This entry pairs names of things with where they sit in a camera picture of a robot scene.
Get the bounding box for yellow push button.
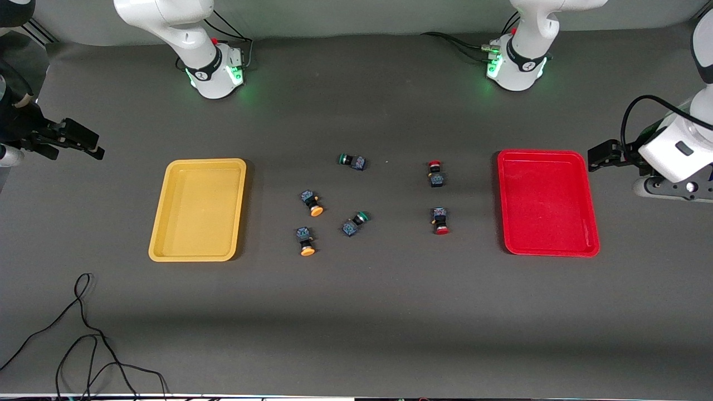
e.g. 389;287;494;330
300;189;324;217
296;226;316;257

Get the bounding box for red plastic tray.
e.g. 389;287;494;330
497;149;601;258

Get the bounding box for yellow plastic tray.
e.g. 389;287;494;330
148;158;247;262

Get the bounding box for dark grey table mat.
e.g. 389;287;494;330
0;22;713;397

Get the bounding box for grey aluminium frame rail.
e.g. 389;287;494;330
23;18;59;45

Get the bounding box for thin black loose cable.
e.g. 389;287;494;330
0;273;168;400

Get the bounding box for black right arm base cables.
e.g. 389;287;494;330
175;11;254;73

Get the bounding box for black arm base cables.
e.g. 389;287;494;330
175;11;254;73
421;11;521;62

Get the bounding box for black left arm base cables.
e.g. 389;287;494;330
421;11;521;62

